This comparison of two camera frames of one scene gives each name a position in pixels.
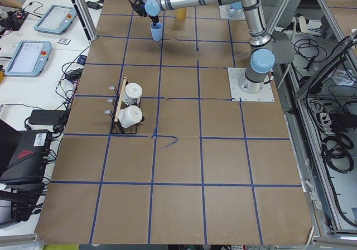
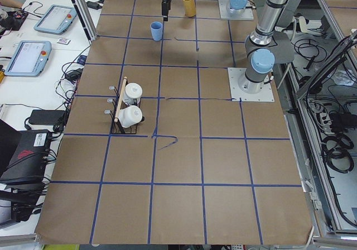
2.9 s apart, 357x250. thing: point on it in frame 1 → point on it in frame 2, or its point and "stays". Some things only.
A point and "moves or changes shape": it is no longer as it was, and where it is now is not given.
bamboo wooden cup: (181, 13) moves or changes shape
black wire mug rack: (119, 103) stays
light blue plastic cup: (157, 31) stays
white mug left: (133, 94) stays
